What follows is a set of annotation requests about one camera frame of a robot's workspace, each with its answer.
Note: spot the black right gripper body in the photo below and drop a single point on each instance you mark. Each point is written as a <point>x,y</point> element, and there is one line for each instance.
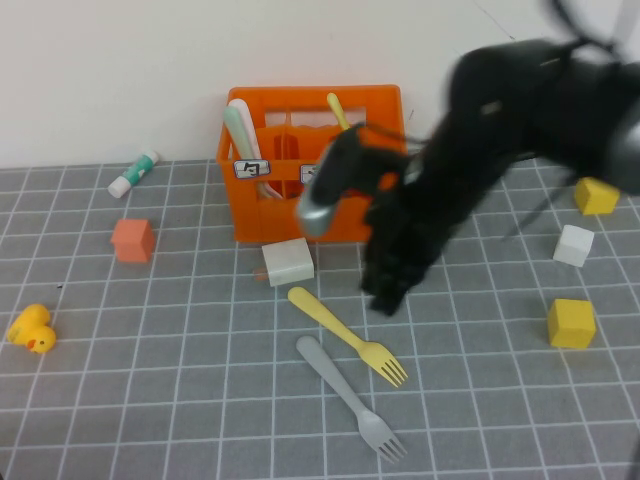
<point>420,215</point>

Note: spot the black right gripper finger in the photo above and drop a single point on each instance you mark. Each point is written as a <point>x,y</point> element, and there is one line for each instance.
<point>392,302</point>
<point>375,280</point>

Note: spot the yellow plastic fork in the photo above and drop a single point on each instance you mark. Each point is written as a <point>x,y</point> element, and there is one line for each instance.
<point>325,317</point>

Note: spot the grey plastic fork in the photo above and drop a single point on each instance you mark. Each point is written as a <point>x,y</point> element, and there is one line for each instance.
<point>330,375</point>

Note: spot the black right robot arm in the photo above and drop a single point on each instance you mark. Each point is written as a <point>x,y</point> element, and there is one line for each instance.
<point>550,100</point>

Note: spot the orange plastic cutlery holder crate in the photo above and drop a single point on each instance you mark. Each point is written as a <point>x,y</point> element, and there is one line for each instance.
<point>255,222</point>

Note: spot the white charger plug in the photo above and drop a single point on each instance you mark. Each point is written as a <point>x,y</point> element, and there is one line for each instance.
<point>290,262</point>

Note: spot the black zip tie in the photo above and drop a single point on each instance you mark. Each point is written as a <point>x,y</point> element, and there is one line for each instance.
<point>530,215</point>

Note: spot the yellow plastic knife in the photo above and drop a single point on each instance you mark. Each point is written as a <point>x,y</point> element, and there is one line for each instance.
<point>338,111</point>

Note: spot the white cube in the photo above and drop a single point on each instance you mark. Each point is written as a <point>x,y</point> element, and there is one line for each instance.
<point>573,245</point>

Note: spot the yellow cube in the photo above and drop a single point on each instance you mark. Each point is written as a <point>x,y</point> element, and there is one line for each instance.
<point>571,325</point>
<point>595,200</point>

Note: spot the mint green plastic spoon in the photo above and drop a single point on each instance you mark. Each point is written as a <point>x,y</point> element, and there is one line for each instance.
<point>234,127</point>

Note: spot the grey grid tablecloth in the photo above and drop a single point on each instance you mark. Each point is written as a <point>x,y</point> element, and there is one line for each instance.
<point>200,410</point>

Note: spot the salmon orange cube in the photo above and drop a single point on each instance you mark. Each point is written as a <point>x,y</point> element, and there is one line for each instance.
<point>132,242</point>

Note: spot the white green glue stick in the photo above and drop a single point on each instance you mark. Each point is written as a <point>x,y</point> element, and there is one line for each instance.
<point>134,172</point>

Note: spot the yellow rubber duck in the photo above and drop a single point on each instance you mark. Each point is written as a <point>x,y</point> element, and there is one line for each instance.
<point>31,327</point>

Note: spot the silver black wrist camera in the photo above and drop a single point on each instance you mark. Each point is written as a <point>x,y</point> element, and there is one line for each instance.
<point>330,170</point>

